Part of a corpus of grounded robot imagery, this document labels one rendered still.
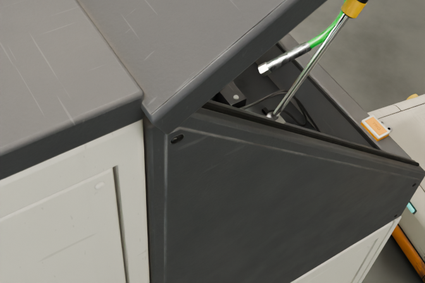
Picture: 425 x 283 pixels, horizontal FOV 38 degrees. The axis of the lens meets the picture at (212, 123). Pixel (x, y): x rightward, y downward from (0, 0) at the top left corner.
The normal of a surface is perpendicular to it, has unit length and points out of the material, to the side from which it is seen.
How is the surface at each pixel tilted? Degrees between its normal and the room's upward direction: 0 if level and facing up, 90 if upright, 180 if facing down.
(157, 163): 90
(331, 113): 90
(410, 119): 0
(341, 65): 0
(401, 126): 0
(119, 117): 90
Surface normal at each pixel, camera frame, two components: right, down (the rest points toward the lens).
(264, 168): 0.53, 0.69
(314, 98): -0.84, 0.39
